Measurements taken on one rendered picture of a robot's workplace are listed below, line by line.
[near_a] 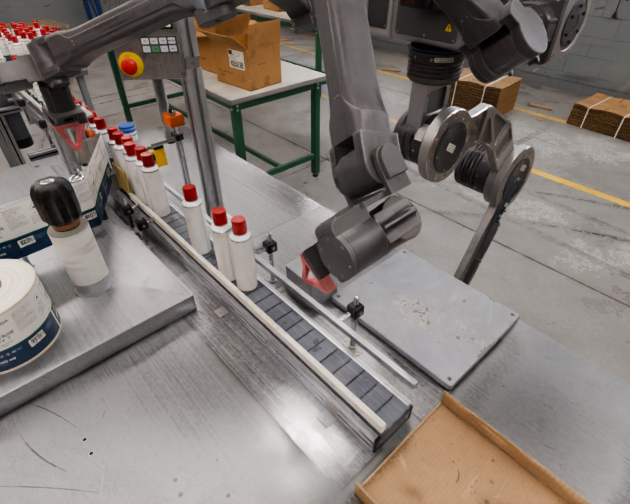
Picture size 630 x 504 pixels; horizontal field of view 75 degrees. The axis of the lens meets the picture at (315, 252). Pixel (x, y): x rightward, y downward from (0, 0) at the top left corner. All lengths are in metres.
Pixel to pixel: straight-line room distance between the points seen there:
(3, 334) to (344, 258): 0.74
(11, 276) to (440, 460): 0.93
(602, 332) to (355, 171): 2.17
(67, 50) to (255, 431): 0.80
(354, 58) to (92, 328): 0.82
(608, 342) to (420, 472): 1.78
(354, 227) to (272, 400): 0.53
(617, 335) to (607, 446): 1.59
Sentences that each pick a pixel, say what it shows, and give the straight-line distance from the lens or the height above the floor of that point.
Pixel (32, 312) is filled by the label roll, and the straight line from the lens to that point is 1.02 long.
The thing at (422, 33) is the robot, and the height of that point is 1.40.
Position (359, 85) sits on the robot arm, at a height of 1.45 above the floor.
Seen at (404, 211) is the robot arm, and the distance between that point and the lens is 0.50.
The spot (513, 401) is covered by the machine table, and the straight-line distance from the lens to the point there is 0.99.
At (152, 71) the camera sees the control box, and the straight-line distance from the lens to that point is 1.21.
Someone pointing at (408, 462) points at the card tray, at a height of 0.83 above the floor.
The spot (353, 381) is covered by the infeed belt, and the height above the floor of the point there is 0.88.
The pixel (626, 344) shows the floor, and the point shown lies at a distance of 2.55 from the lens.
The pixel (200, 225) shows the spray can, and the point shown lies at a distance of 1.12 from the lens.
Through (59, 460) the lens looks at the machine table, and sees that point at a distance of 0.97.
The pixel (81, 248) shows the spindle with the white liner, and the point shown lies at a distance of 1.08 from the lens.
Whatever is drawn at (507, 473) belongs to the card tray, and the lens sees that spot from 0.90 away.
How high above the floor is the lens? 1.60
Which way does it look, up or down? 39 degrees down
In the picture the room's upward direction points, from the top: straight up
